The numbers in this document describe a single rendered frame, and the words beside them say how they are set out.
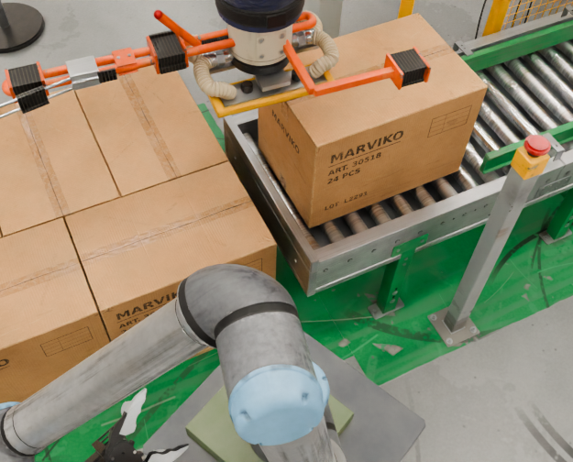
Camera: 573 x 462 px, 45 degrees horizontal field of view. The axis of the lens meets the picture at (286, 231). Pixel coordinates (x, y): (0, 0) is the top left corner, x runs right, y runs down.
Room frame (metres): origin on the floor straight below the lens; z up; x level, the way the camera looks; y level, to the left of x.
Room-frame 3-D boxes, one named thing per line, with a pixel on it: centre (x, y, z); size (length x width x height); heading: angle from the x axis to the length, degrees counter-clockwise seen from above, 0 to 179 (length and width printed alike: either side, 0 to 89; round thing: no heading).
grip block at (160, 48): (1.40, 0.32, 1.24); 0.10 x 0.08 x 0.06; 24
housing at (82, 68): (1.31, 0.52, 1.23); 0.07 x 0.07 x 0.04; 24
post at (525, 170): (1.34, -0.67, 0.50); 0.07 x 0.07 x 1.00; 28
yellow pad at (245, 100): (1.41, 0.06, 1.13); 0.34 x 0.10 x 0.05; 114
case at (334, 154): (1.68, -0.24, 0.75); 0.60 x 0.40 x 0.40; 119
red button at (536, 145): (1.34, -0.67, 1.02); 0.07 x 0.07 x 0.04
